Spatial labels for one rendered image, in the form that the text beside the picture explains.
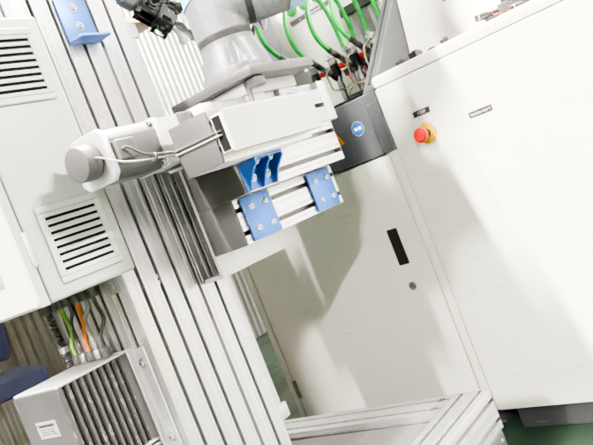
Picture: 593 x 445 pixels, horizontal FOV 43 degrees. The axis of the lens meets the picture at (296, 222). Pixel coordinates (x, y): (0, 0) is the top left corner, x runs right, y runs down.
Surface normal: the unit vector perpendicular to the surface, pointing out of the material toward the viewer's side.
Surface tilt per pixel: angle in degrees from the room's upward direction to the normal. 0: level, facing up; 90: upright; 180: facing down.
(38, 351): 90
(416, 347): 90
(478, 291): 90
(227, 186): 90
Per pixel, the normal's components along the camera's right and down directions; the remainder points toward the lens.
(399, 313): -0.62, 0.27
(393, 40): 0.70, -0.25
